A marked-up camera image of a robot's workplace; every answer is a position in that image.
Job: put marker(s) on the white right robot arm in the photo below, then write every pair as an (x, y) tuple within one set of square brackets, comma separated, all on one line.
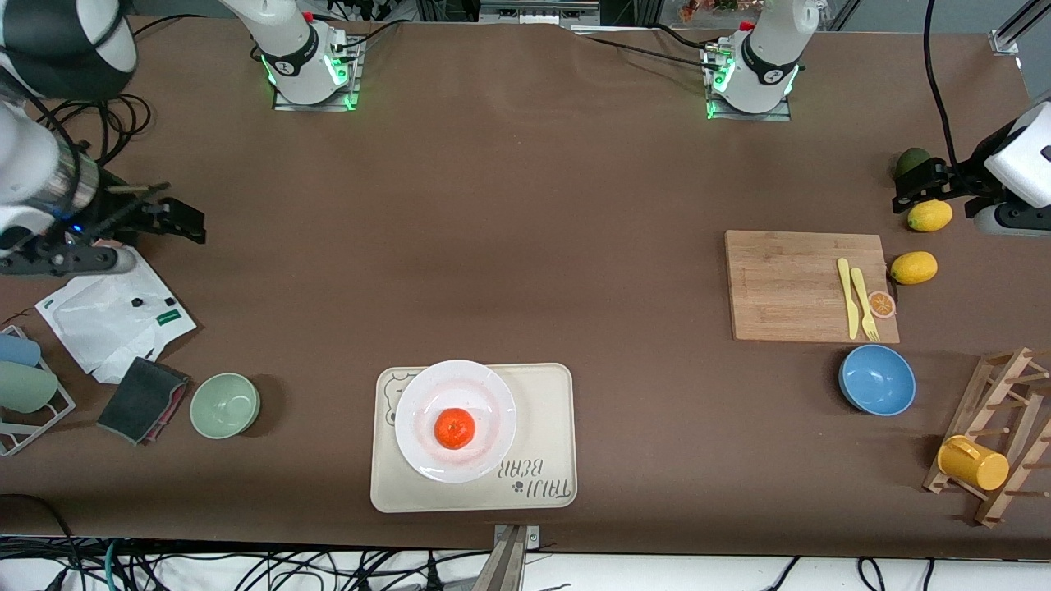
[(291, 49)]

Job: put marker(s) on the dark grey sponge cloth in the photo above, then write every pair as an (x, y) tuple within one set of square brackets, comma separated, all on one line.
[(141, 400)]

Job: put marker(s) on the green avocado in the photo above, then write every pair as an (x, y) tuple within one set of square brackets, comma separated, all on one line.
[(910, 158)]

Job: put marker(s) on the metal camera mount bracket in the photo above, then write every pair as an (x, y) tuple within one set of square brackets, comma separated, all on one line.
[(507, 562)]

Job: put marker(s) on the yellow lemon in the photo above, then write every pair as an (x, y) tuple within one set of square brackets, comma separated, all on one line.
[(914, 268), (929, 216)]

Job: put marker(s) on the yellow plastic knife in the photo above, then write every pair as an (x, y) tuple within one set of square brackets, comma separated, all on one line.
[(847, 295)]

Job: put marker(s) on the aluminium frame bar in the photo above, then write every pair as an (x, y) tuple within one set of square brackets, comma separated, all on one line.
[(538, 10)]

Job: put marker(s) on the wooden mug rack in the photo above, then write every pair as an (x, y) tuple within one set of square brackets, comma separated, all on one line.
[(1014, 492)]

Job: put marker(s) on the yellow plastic fork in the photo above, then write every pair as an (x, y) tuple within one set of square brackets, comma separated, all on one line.
[(862, 300)]

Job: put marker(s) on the aluminium corner profile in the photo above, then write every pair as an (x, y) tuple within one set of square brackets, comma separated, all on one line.
[(1014, 33)]

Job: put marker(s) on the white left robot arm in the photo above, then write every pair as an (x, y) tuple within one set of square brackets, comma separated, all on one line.
[(768, 49)]

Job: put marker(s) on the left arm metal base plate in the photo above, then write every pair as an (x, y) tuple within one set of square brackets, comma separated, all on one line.
[(780, 115)]

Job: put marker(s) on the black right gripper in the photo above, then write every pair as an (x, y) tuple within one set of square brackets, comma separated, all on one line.
[(105, 208)]

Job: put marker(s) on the blue bowl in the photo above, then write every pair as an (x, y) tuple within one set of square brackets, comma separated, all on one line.
[(877, 380)]

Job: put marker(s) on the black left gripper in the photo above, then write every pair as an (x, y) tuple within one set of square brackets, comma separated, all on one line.
[(961, 180)]

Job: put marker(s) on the orange mandarin fruit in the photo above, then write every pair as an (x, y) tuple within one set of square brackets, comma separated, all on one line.
[(455, 428)]

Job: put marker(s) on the pale green bowl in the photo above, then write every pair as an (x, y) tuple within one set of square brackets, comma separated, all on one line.
[(224, 405)]

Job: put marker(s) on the yellow mug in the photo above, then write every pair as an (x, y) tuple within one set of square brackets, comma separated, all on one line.
[(973, 464)]

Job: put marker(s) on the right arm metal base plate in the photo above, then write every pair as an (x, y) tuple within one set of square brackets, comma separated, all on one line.
[(349, 90)]

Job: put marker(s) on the pale green cup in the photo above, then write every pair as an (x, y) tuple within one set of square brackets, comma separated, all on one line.
[(25, 387)]

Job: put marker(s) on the white plastic bag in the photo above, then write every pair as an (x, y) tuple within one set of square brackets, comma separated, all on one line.
[(107, 316)]

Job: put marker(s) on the beige bear print tray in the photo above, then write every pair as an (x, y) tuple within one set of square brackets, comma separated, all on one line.
[(542, 410)]

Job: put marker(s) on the white round plate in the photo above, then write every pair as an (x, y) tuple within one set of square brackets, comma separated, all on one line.
[(484, 394)]

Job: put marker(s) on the wooden cutting board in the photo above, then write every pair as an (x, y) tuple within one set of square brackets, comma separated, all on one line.
[(764, 271)]

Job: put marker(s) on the toy orange slice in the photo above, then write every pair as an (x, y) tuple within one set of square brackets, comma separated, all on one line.
[(882, 304)]

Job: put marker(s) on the pale blue cup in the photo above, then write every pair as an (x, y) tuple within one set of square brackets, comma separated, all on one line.
[(18, 351)]

